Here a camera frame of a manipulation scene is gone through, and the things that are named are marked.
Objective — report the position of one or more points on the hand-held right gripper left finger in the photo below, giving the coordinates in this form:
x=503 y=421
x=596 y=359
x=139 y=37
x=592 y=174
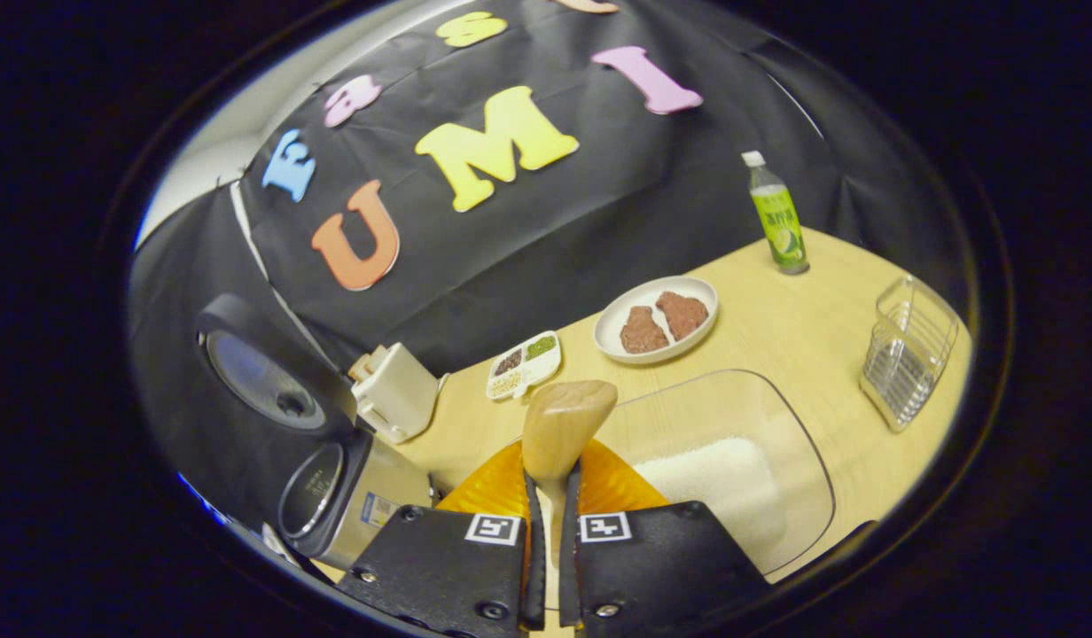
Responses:
x=448 y=567

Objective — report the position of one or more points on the brown meat piece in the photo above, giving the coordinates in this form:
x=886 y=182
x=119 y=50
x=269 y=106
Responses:
x=643 y=332
x=683 y=315

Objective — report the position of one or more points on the white toaster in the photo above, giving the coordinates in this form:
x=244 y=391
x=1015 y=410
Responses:
x=400 y=394

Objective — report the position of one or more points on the green tea bottle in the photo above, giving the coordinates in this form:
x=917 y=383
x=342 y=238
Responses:
x=779 y=226

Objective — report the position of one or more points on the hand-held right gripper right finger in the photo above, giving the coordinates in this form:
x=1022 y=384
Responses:
x=661 y=567

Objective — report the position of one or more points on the clear tray of rice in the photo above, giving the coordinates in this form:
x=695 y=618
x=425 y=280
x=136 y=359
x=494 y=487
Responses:
x=714 y=478

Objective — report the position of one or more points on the wooden spoon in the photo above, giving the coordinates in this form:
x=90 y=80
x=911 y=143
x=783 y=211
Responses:
x=564 y=425

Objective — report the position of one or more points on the toast slice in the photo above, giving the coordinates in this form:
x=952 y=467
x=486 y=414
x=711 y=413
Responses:
x=382 y=354
x=362 y=369

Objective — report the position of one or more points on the black backdrop cloth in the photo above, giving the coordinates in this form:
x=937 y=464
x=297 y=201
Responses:
x=528 y=248

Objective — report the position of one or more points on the white round plate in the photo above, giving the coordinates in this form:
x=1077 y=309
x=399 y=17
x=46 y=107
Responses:
x=610 y=328

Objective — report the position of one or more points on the white compartment seasoning dish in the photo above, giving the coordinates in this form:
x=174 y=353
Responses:
x=510 y=361

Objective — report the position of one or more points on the black and silver rice cooker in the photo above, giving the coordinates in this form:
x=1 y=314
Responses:
x=395 y=496

